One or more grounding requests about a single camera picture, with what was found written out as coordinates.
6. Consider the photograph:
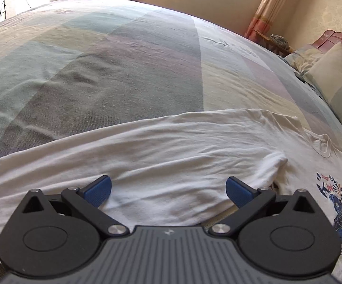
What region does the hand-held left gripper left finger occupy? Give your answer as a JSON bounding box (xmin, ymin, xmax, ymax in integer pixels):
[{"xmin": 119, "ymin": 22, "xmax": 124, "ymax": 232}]
[{"xmin": 23, "ymin": 175, "xmax": 130, "ymax": 236}]

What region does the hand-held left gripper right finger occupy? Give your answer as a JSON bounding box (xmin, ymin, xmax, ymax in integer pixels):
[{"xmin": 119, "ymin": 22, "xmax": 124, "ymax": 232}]
[{"xmin": 208, "ymin": 176, "xmax": 322, "ymax": 237}]

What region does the white printed sweatshirt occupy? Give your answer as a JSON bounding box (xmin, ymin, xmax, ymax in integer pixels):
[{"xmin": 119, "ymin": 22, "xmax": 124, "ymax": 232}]
[{"xmin": 0, "ymin": 108, "xmax": 342, "ymax": 284}]

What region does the large floral printed pillow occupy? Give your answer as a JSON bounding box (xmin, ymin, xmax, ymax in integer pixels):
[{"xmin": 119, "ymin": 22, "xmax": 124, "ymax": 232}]
[{"xmin": 303, "ymin": 41, "xmax": 342, "ymax": 152}]

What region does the small pastel pillow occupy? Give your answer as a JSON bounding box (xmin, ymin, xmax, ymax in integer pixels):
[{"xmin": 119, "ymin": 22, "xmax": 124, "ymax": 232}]
[{"xmin": 283, "ymin": 44, "xmax": 329, "ymax": 75}]

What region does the wooden nightstand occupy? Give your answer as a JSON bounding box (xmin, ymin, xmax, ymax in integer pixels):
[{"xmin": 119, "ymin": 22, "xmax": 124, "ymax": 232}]
[{"xmin": 252, "ymin": 30, "xmax": 292, "ymax": 57}]

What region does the grey plush toy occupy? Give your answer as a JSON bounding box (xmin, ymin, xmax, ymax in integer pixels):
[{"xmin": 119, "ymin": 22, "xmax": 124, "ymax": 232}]
[{"xmin": 270, "ymin": 34, "xmax": 290, "ymax": 50}]

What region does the wooden headboard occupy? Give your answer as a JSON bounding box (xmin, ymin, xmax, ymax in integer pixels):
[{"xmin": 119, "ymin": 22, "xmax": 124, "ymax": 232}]
[{"xmin": 311, "ymin": 30, "xmax": 342, "ymax": 72}]

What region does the orange patterned curtain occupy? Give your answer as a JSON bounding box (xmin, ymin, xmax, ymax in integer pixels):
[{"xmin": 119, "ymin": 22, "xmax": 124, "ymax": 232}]
[{"xmin": 244, "ymin": 0, "xmax": 301, "ymax": 41}]

